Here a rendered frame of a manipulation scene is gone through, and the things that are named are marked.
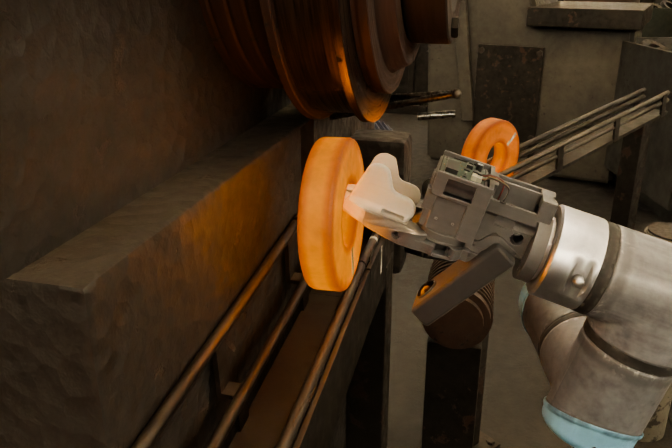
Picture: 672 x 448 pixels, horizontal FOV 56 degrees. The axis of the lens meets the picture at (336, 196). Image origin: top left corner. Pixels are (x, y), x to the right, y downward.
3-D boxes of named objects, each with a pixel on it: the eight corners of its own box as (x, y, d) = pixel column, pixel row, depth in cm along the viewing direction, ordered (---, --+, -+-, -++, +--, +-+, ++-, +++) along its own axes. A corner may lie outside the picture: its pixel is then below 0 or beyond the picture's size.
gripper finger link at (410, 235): (373, 196, 63) (457, 226, 61) (368, 212, 63) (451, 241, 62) (363, 213, 58) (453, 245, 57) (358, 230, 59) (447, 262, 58)
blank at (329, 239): (289, 168, 54) (327, 170, 54) (333, 117, 68) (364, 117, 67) (301, 320, 61) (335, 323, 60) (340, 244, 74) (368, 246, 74)
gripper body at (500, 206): (438, 146, 63) (557, 186, 61) (411, 221, 66) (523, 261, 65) (430, 169, 56) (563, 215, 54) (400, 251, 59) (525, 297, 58)
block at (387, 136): (340, 270, 111) (341, 137, 103) (351, 251, 119) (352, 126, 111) (401, 277, 109) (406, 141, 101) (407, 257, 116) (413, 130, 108)
